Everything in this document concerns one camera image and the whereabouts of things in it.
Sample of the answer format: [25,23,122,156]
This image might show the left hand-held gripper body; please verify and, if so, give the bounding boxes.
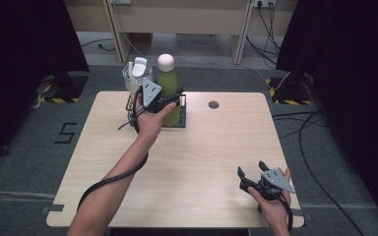
[140,78,169,114]

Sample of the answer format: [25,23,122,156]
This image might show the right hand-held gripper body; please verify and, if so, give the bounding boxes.
[257,167,296,201]

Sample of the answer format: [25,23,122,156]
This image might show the green bottle with white cap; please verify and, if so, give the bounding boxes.
[156,53,183,128]

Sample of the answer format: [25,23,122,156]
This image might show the black wire rack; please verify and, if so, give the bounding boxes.
[125,92,188,129]

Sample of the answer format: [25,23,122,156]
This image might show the white tumbler with flip lid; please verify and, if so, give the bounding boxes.
[121,56,155,96]

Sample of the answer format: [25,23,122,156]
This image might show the person's right hand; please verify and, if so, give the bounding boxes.
[247,167,293,232]

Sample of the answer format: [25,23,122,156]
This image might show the person's left hand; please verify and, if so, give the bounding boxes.
[133,97,177,142]

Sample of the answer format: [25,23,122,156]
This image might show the beige wooden desk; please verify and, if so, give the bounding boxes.
[62,0,299,65]

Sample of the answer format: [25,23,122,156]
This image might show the stand base with striped tape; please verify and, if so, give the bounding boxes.
[33,71,91,104]
[265,71,313,106]

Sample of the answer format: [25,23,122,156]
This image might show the black curtain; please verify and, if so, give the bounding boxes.
[0,0,91,168]
[275,0,378,234]

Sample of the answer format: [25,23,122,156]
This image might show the right hand-held gripper black cable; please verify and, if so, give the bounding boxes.
[277,193,294,234]

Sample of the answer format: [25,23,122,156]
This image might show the hand-held gripper black cable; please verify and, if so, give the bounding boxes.
[277,193,294,234]
[77,86,150,212]

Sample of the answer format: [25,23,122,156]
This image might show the long black floor cable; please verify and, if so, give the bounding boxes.
[297,110,366,236]

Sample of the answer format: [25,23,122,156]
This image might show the short black floor cable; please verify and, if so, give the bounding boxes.
[80,38,117,53]

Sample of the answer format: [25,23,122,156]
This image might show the left hand-held gripper black cable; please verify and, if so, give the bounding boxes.
[77,86,150,212]

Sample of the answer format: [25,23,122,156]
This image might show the hanging black cables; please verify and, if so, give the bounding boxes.
[245,2,283,67]

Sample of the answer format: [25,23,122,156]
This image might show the white wall socket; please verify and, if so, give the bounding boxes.
[253,0,277,8]

